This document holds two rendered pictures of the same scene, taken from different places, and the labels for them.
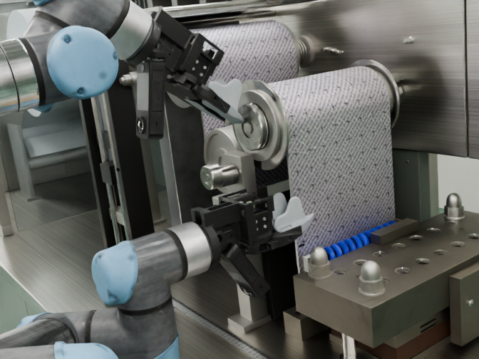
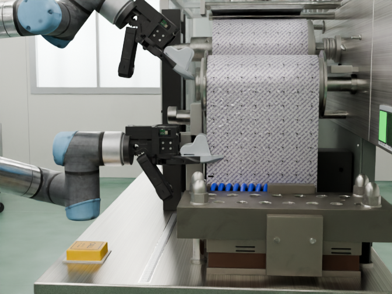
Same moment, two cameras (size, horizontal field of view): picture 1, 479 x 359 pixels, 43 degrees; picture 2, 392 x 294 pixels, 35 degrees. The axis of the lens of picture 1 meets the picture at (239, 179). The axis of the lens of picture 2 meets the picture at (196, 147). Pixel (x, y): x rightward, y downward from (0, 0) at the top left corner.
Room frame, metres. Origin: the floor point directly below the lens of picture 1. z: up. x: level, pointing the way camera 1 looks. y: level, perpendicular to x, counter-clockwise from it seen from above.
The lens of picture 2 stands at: (-0.13, -0.86, 1.28)
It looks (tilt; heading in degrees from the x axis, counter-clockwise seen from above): 7 degrees down; 38
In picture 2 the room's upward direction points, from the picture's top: straight up
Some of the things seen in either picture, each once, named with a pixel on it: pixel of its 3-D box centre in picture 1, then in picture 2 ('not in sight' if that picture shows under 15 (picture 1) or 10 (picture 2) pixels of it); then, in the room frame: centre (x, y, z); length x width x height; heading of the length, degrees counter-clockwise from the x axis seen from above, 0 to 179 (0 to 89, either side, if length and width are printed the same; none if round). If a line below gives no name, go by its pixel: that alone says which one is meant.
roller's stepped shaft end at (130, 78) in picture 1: (135, 78); (179, 49); (1.12, 0.17, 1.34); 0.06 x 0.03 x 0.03; 124
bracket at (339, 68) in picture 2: (383, 77); (342, 68); (1.13, -0.29, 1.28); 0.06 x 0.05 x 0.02; 124
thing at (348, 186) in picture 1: (345, 194); (261, 149); (0.98, -0.18, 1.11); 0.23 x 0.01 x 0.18; 124
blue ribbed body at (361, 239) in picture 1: (357, 244); (261, 191); (0.96, -0.19, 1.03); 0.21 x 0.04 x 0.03; 124
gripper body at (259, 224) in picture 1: (233, 229); (153, 145); (0.85, 0.02, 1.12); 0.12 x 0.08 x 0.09; 124
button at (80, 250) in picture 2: not in sight; (87, 251); (0.70, 0.06, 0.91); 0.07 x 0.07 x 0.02; 34
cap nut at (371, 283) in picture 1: (371, 276); (199, 191); (0.77, -0.17, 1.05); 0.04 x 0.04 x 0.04
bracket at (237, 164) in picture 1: (239, 242); (189, 169); (0.97, 0.01, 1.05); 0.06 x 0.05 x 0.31; 124
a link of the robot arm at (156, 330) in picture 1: (137, 334); (77, 192); (0.76, 0.17, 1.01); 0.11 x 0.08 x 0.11; 86
